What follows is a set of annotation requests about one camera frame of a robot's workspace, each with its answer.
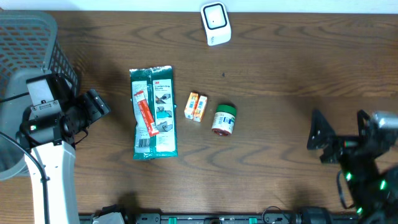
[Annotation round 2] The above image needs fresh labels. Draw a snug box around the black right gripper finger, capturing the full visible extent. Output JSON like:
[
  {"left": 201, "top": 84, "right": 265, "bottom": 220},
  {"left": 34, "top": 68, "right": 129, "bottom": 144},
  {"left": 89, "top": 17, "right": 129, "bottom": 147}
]
[
  {"left": 307, "top": 109, "right": 336, "bottom": 150},
  {"left": 357, "top": 110, "right": 370, "bottom": 137}
]

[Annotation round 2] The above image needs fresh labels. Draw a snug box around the green white snack bag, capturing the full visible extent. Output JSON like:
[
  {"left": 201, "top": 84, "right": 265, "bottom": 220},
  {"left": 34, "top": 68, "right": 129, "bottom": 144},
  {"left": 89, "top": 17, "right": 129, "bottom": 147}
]
[{"left": 129, "top": 65, "right": 178, "bottom": 160}]

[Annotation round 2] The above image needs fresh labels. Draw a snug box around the red white snack stick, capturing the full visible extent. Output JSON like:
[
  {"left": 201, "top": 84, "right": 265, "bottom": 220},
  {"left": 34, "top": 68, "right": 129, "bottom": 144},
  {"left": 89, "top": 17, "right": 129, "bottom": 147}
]
[{"left": 134, "top": 90, "right": 160, "bottom": 137}]

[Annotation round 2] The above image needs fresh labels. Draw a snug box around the green lid spice jar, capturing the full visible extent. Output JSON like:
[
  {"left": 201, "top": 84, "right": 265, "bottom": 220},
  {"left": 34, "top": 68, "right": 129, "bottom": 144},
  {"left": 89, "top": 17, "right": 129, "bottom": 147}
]
[{"left": 211, "top": 105, "right": 237, "bottom": 136}]

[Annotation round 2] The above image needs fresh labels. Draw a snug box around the orange small box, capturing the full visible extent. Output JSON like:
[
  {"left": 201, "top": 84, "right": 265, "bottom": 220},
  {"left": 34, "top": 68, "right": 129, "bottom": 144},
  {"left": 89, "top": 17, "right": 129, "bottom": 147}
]
[
  {"left": 184, "top": 92, "right": 199, "bottom": 119},
  {"left": 193, "top": 95, "right": 208, "bottom": 122}
]

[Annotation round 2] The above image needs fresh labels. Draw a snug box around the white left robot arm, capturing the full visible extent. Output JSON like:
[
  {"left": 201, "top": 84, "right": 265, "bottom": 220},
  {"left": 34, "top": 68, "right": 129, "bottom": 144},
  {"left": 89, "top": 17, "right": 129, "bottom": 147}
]
[{"left": 19, "top": 73, "right": 111, "bottom": 223}]

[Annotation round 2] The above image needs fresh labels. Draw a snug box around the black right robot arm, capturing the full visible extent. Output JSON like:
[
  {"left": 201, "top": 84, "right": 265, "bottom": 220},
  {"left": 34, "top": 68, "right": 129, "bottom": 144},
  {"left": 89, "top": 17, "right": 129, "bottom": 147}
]
[{"left": 307, "top": 109, "right": 397, "bottom": 223}]

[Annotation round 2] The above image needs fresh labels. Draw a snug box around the white barcode scanner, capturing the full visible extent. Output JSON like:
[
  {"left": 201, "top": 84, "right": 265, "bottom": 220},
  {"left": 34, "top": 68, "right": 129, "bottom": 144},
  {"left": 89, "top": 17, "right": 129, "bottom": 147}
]
[{"left": 200, "top": 1, "right": 232, "bottom": 46}]

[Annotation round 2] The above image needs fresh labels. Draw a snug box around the grey plastic basket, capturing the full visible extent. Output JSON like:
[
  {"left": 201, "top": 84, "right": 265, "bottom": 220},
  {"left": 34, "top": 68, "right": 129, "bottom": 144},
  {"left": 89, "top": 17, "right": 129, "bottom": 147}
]
[{"left": 1, "top": 11, "right": 80, "bottom": 180}]

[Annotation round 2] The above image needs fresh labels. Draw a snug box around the black mounting rail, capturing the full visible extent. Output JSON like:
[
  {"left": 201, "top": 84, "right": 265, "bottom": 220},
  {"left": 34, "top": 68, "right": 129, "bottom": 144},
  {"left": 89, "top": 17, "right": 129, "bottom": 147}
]
[{"left": 79, "top": 210, "right": 358, "bottom": 224}]

